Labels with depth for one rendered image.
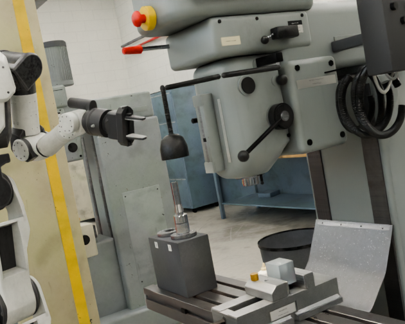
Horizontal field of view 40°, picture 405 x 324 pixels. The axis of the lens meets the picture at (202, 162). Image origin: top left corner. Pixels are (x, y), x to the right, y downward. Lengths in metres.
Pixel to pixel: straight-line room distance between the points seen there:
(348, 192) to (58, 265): 1.81
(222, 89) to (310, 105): 0.26
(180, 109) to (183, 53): 7.31
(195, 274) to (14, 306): 0.57
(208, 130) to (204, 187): 7.52
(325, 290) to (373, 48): 0.66
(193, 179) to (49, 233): 5.91
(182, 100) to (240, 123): 7.42
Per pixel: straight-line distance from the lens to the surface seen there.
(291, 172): 7.86
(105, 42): 11.45
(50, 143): 1.93
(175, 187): 1.88
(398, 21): 1.49
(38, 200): 3.10
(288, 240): 3.88
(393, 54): 1.45
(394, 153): 1.73
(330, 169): 1.87
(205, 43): 1.44
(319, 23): 1.67
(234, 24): 1.45
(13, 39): 3.15
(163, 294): 1.98
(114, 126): 1.72
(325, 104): 1.62
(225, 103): 1.46
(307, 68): 1.59
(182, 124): 8.82
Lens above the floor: 1.49
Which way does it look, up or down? 5 degrees down
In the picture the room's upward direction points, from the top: 10 degrees counter-clockwise
